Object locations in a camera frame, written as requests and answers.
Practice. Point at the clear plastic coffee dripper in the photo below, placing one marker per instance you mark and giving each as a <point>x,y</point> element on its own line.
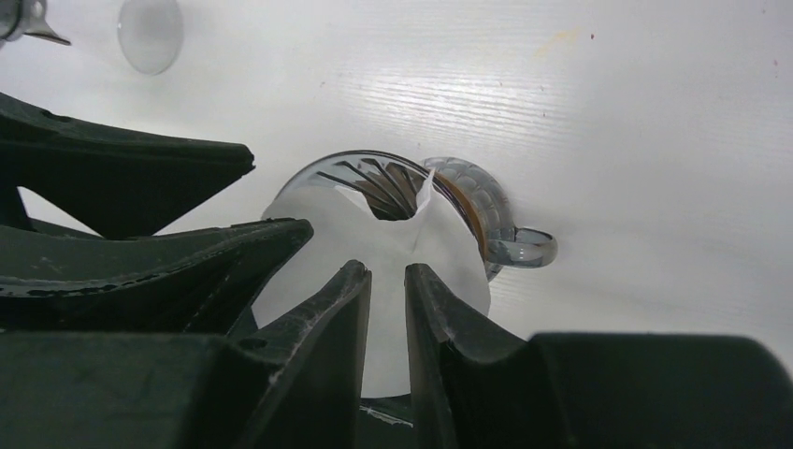
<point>27,18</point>

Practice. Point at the small clear glass cup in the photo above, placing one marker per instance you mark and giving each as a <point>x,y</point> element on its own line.
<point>389,183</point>

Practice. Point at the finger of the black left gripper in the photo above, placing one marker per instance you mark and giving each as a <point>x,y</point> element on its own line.
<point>121,183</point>
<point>202,281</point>

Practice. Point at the clear glass carafe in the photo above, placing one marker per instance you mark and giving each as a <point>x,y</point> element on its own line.
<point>150,34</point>

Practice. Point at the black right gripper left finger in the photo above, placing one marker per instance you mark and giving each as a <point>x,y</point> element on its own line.
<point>314,356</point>

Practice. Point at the clear glass pitcher with handle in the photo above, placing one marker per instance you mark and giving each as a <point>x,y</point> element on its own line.
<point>486,207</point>

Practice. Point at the white paper coffee filter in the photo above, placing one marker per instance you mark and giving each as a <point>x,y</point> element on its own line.
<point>344,229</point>

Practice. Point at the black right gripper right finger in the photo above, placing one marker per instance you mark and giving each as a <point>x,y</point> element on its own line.
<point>464,370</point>

